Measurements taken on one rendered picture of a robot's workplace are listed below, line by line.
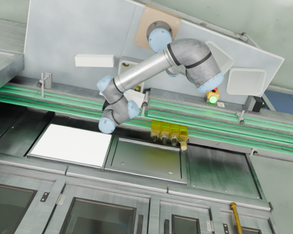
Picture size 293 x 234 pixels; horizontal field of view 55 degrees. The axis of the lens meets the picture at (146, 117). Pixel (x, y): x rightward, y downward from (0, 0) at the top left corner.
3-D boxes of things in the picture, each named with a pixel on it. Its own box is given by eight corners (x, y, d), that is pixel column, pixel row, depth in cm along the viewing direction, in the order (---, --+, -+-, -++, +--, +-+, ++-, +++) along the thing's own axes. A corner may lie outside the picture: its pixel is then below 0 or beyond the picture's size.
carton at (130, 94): (104, 80, 157) (102, 84, 152) (144, 94, 160) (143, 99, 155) (101, 89, 160) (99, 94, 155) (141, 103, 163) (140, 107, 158)
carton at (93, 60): (77, 54, 182) (74, 56, 177) (114, 55, 181) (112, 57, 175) (78, 62, 185) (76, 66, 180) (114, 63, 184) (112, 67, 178)
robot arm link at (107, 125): (119, 130, 126) (103, 138, 129) (123, 118, 135) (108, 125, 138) (109, 117, 123) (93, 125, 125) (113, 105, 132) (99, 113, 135)
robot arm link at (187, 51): (197, 28, 100) (91, 88, 117) (211, 54, 104) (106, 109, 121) (196, 21, 110) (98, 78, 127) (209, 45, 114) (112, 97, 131)
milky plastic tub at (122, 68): (117, 87, 191) (115, 92, 184) (121, 55, 180) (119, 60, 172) (143, 91, 192) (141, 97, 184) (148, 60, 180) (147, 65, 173)
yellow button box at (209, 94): (204, 97, 191) (206, 102, 185) (208, 87, 187) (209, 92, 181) (215, 99, 191) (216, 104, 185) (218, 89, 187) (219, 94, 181)
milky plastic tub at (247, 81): (227, 63, 180) (230, 68, 172) (263, 65, 178) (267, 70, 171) (223, 88, 188) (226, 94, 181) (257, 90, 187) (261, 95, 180)
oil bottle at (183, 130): (176, 125, 189) (177, 144, 170) (178, 118, 186) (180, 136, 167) (185, 126, 189) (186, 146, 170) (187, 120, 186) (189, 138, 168)
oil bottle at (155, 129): (151, 120, 188) (149, 139, 170) (153, 113, 186) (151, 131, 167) (159, 122, 189) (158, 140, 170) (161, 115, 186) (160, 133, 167)
